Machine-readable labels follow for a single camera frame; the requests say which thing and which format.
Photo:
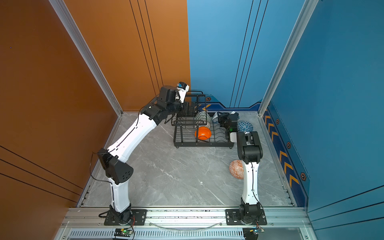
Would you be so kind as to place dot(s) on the red patterned bowl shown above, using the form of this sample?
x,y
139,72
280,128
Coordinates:
x,y
236,169

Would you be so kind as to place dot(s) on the blue triangle pattern bowl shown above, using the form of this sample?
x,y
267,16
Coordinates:
x,y
244,126

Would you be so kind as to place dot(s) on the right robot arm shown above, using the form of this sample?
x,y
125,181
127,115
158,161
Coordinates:
x,y
250,153

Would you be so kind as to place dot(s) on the blue floral bowl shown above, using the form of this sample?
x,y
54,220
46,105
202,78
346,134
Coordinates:
x,y
215,118

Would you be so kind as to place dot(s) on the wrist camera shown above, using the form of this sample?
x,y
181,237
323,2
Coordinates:
x,y
182,88
233,137

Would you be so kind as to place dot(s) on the left green circuit board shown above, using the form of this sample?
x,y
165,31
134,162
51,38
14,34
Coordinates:
x,y
124,233

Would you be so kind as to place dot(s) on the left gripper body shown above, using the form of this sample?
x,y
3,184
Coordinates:
x,y
177,107

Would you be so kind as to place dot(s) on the green patterned bowl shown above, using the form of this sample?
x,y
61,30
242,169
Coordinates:
x,y
202,116

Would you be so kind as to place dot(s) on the orange bowl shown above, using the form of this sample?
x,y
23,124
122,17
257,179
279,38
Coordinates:
x,y
203,133

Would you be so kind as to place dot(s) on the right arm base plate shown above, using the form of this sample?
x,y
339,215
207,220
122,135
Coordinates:
x,y
235,218

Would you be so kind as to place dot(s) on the black wire dish rack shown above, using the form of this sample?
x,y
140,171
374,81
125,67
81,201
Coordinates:
x,y
185,127

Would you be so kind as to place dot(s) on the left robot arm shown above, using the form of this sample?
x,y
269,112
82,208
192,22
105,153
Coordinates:
x,y
114,159

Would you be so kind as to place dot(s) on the green circuit board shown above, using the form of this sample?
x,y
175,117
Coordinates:
x,y
252,233
124,233

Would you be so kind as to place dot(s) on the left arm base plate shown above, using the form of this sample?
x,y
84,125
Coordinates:
x,y
135,217

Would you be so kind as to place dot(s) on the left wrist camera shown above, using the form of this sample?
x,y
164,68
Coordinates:
x,y
182,88

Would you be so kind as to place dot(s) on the white lattice bowl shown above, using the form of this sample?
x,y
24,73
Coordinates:
x,y
207,124

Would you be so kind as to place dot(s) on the aluminium front rail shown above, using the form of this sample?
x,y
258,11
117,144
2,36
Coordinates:
x,y
187,217

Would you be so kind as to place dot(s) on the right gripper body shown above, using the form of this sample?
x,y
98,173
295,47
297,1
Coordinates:
x,y
224,121

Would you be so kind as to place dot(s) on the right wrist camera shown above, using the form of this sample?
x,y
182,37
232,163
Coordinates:
x,y
233,137

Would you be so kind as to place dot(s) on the right green circuit board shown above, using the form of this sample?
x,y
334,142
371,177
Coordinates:
x,y
252,233

